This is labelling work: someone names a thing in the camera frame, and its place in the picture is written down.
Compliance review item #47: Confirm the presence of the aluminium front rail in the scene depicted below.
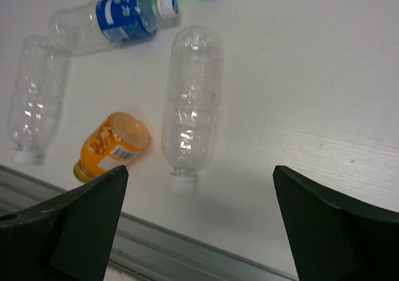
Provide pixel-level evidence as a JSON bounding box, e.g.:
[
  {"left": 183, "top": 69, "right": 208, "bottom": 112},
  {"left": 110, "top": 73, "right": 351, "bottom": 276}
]
[{"left": 1, "top": 166, "right": 297, "bottom": 280}]

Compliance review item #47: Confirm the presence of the clear unlabelled bottle white cap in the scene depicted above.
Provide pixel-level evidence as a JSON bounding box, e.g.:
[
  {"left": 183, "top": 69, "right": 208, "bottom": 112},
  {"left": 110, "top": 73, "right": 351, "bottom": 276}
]
[{"left": 161, "top": 26, "right": 224, "bottom": 193}]

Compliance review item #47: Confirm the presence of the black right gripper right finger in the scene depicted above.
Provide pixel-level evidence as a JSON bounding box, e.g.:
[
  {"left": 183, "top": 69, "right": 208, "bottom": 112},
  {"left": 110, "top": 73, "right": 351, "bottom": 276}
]
[{"left": 273, "top": 166, "right": 398, "bottom": 280}]

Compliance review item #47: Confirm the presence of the orange juice bottle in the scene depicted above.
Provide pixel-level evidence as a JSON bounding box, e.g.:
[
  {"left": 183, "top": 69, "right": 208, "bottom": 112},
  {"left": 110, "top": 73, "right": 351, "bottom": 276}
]
[{"left": 73, "top": 112, "right": 150, "bottom": 183}]

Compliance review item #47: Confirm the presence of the clear bottle dark blue label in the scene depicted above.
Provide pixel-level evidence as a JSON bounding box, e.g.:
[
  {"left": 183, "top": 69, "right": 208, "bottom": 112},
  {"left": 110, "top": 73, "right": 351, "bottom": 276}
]
[{"left": 48, "top": 0, "right": 180, "bottom": 56}]

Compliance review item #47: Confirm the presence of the clear crushed bottle white cap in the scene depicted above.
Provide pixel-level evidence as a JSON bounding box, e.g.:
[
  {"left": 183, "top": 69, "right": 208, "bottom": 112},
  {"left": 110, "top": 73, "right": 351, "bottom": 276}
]
[{"left": 7, "top": 35, "right": 70, "bottom": 165}]

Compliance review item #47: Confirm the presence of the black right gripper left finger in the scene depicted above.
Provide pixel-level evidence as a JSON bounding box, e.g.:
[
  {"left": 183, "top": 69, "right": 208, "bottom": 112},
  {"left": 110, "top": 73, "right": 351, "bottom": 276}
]
[{"left": 1, "top": 166, "right": 128, "bottom": 280}]

